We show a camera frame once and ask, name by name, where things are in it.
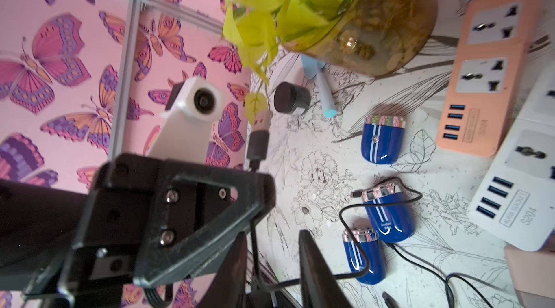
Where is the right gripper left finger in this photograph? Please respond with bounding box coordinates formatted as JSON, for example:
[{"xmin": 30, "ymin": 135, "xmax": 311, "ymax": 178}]
[{"xmin": 197, "ymin": 232, "xmax": 248, "ymax": 308}]

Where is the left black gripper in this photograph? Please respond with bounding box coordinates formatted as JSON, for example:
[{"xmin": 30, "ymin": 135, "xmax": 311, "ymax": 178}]
[{"xmin": 21, "ymin": 154, "xmax": 275, "ymax": 307}]

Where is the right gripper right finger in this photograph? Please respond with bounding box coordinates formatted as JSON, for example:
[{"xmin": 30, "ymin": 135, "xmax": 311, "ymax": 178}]
[{"xmin": 299, "ymin": 230, "xmax": 352, "ymax": 308}]

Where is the pink charger adapter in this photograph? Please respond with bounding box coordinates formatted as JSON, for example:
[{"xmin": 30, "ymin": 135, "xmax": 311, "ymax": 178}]
[{"xmin": 504, "ymin": 234, "xmax": 555, "ymax": 308}]

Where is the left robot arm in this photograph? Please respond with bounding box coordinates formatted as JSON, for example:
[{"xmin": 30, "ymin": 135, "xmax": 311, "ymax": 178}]
[{"xmin": 1, "ymin": 154, "xmax": 275, "ymax": 307}]

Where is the black round jar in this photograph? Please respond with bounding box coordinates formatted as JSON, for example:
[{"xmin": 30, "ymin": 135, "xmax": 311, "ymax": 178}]
[{"xmin": 274, "ymin": 82, "xmax": 311, "ymax": 116}]

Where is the white power strip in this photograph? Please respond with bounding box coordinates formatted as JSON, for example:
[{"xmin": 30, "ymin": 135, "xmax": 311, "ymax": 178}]
[{"xmin": 468, "ymin": 63, "xmax": 554, "ymax": 252}]

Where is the potted green plant glass vase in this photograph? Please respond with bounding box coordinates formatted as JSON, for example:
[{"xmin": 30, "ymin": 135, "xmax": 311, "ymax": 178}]
[{"xmin": 223, "ymin": 0, "xmax": 438, "ymax": 118}]

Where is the pink power strip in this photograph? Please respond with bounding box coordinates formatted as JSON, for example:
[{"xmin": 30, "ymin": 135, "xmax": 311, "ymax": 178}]
[{"xmin": 436, "ymin": 0, "xmax": 540, "ymax": 157}]

